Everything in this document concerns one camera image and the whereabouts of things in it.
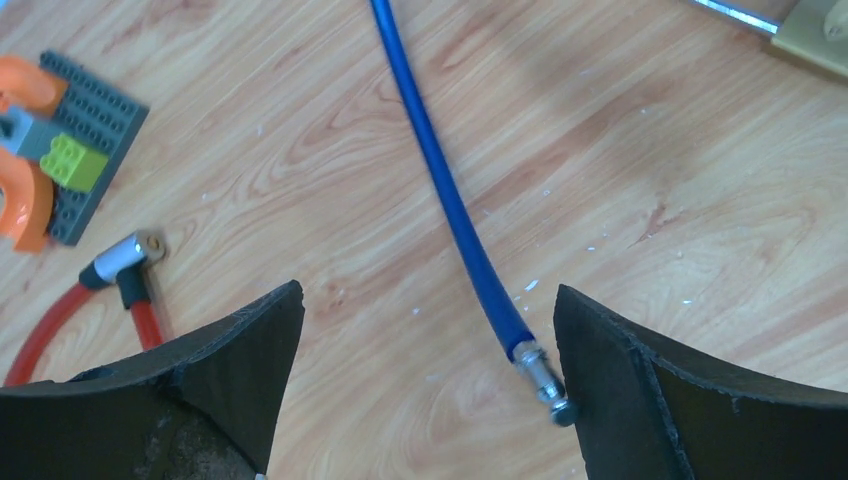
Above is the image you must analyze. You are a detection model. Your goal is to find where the brass padlock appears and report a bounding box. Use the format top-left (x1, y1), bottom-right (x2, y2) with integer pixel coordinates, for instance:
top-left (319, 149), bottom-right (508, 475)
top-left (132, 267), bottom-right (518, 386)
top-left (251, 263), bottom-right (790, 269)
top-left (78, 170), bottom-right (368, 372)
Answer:
top-left (693, 0), bottom-right (847, 80)

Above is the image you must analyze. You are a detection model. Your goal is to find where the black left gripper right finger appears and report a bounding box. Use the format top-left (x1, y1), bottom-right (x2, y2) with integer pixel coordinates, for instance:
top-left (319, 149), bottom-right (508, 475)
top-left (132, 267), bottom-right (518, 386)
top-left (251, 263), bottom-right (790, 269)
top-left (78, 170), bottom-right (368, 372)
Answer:
top-left (553, 285), bottom-right (847, 479)

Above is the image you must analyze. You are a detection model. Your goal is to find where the red cable lock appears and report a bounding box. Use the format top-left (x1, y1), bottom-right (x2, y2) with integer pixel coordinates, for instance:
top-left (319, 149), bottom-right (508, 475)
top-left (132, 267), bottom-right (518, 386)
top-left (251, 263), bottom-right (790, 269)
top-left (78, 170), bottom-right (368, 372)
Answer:
top-left (3, 229), bottom-right (166, 387)

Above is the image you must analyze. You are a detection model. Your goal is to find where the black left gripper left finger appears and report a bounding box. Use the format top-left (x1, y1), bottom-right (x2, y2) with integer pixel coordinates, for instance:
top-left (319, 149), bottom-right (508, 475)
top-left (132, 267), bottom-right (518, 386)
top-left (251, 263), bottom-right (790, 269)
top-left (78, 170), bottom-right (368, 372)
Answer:
top-left (1, 281), bottom-right (305, 479)

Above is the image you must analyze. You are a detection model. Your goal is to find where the orange grey toy block build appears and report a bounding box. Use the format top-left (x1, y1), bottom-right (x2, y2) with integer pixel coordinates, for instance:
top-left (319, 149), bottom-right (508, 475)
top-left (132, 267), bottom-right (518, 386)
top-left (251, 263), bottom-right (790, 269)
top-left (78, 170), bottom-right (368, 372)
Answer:
top-left (1, 51), bottom-right (149, 254)

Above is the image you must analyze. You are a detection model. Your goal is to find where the blue cable lock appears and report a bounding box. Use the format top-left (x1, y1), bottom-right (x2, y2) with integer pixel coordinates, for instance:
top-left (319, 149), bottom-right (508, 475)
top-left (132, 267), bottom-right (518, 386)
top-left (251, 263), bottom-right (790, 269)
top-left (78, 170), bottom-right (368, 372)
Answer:
top-left (370, 1), bottom-right (578, 427)

